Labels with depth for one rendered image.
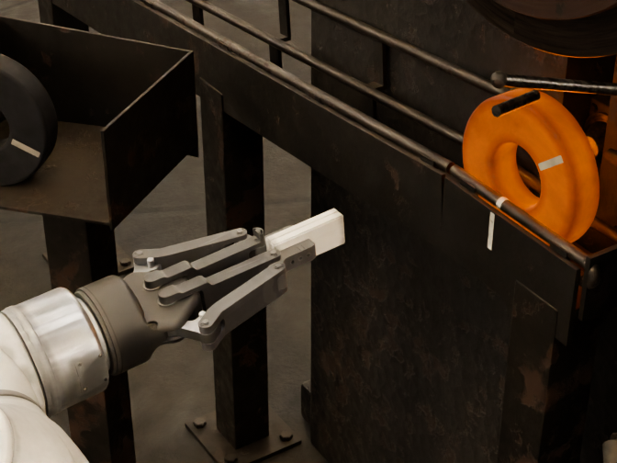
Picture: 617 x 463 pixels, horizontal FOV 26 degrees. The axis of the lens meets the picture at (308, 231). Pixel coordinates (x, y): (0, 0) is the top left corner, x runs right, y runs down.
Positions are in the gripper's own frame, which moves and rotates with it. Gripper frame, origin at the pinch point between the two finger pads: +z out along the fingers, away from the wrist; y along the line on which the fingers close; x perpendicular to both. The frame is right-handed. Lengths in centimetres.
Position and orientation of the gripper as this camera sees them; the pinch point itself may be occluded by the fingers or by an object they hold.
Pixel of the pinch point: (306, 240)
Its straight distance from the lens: 113.6
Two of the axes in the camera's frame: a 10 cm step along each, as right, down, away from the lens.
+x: -0.7, -8.1, -5.8
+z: 8.4, -3.7, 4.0
